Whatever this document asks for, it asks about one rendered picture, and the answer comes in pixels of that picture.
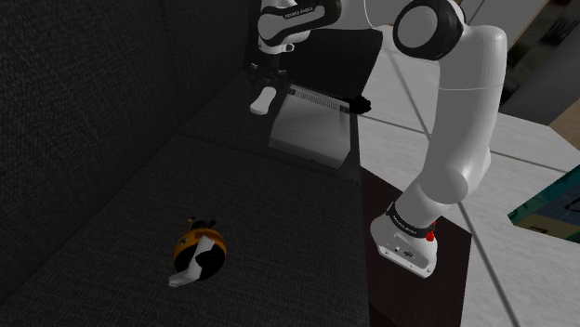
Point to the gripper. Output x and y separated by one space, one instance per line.
271 62

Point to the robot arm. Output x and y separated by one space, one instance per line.
466 117

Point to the open grey laptop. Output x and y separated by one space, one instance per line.
312 131

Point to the small black object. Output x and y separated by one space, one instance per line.
360 105

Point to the orange black bee toy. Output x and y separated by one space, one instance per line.
199 251

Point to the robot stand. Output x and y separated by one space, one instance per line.
408 290

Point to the teal edged table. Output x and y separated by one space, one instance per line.
550 208

